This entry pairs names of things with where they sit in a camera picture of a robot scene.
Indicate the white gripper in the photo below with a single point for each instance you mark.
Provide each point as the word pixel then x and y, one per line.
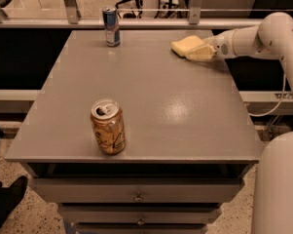
pixel 224 44

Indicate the yellow sponge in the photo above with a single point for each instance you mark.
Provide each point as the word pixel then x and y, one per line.
pixel 181 47

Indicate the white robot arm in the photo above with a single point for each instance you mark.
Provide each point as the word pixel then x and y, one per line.
pixel 272 39

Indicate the blue silver energy drink can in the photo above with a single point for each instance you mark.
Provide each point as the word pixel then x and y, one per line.
pixel 111 26

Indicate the orange soda can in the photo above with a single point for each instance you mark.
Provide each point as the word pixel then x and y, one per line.
pixel 108 126

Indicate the black office chair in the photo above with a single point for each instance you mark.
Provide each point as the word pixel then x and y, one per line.
pixel 129 0

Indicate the grey drawer cabinet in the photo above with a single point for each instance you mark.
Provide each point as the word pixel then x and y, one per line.
pixel 189 138

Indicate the top drawer knob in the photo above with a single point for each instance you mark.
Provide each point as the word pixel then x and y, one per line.
pixel 138 198

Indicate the drawer knob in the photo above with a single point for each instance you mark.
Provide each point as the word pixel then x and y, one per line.
pixel 138 198
pixel 140 221

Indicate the metal glass railing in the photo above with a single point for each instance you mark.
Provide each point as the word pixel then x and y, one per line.
pixel 70 16

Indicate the black shoe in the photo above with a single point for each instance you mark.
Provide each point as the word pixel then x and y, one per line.
pixel 11 196

